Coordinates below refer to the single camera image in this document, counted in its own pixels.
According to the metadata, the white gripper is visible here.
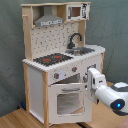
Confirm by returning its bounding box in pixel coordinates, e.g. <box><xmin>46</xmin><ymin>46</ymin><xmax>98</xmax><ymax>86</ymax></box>
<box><xmin>87</xmin><ymin>68</ymin><xmax>106</xmax><ymax>100</ymax></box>

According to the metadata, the white oven door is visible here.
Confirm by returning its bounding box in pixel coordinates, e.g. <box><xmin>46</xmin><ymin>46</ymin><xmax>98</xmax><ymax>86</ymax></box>
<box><xmin>49</xmin><ymin>83</ymin><xmax>92</xmax><ymax>124</ymax></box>

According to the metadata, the left red stove knob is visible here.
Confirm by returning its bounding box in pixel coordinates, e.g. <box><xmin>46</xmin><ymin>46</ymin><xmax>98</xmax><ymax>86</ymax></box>
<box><xmin>54</xmin><ymin>73</ymin><xmax>60</xmax><ymax>79</ymax></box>

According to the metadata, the white toy microwave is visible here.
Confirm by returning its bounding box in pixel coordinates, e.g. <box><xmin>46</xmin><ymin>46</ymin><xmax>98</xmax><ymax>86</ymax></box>
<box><xmin>66</xmin><ymin>3</ymin><xmax>90</xmax><ymax>21</ymax></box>

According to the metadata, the black stove top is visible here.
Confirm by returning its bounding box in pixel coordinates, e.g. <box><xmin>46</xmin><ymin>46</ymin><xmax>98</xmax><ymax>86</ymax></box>
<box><xmin>34</xmin><ymin>53</ymin><xmax>71</xmax><ymax>66</ymax></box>

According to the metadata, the grey toy sink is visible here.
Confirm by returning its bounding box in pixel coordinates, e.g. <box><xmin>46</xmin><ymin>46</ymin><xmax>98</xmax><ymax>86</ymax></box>
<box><xmin>66</xmin><ymin>47</ymin><xmax>94</xmax><ymax>56</ymax></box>

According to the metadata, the right red stove knob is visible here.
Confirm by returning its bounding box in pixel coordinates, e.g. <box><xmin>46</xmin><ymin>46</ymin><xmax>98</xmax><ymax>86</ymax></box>
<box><xmin>71</xmin><ymin>65</ymin><xmax>79</xmax><ymax>73</ymax></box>

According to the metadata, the black toy faucet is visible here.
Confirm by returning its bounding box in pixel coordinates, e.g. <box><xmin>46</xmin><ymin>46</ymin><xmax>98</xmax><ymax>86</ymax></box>
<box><xmin>67</xmin><ymin>33</ymin><xmax>82</xmax><ymax>49</ymax></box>

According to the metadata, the red stove knob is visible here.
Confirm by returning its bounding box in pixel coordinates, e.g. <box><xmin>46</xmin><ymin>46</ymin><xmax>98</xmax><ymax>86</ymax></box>
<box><xmin>54</xmin><ymin>73</ymin><xmax>60</xmax><ymax>79</ymax></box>
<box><xmin>71</xmin><ymin>65</ymin><xmax>79</xmax><ymax>73</ymax></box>

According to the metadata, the wooden toy kitchen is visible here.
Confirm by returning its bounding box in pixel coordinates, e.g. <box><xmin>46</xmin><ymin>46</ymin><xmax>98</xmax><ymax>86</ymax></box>
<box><xmin>22</xmin><ymin>2</ymin><xmax>105</xmax><ymax>128</ymax></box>

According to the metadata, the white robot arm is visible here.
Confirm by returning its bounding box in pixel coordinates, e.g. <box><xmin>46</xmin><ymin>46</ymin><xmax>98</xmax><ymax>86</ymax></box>
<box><xmin>87</xmin><ymin>68</ymin><xmax>128</xmax><ymax>116</ymax></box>

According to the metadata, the grey range hood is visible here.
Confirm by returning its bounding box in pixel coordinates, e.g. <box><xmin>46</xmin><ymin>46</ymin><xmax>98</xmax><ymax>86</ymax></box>
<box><xmin>35</xmin><ymin>6</ymin><xmax>64</xmax><ymax>27</ymax></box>

